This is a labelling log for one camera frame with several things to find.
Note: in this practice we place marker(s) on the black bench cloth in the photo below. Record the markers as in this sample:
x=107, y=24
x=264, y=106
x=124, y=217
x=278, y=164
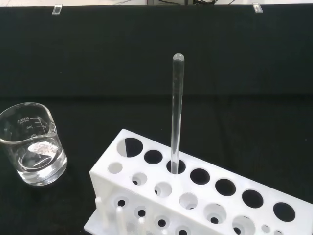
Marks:
x=97, y=61

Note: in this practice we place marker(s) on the white test tube rack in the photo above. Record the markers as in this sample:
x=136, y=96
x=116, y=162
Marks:
x=176, y=182

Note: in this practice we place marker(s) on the clear cloth clip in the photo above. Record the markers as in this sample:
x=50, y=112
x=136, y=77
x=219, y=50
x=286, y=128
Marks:
x=256, y=7
x=56, y=9

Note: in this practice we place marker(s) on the clear glass beaker with water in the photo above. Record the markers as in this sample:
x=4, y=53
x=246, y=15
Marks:
x=41, y=171

